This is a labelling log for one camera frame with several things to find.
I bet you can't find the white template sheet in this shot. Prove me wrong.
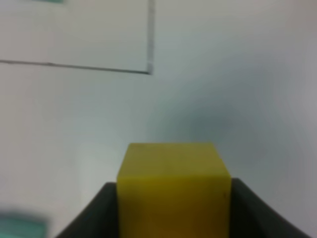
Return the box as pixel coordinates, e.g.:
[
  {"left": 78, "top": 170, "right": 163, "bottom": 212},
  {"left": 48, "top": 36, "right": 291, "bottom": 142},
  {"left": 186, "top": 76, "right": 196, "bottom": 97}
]
[{"left": 0, "top": 0, "right": 154, "bottom": 74}]

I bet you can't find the yellow cube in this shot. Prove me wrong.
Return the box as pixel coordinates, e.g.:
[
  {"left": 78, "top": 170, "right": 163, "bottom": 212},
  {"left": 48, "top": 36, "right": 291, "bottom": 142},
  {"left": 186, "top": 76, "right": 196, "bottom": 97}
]
[{"left": 116, "top": 143, "right": 231, "bottom": 238}]

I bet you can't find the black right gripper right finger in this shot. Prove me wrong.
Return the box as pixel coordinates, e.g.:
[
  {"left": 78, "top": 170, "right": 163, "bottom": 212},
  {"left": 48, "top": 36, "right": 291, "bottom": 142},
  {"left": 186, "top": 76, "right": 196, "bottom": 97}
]
[{"left": 229, "top": 178, "right": 308, "bottom": 238}]

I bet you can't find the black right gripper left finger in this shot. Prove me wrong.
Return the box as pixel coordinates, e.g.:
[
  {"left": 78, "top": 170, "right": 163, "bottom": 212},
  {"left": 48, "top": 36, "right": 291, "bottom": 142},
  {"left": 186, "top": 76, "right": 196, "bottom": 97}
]
[{"left": 57, "top": 182, "right": 119, "bottom": 238}]

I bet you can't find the green cube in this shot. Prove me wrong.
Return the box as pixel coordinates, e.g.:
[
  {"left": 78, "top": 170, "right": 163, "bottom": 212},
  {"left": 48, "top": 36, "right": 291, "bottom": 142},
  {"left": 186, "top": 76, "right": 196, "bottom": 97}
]
[{"left": 0, "top": 211, "right": 49, "bottom": 238}]

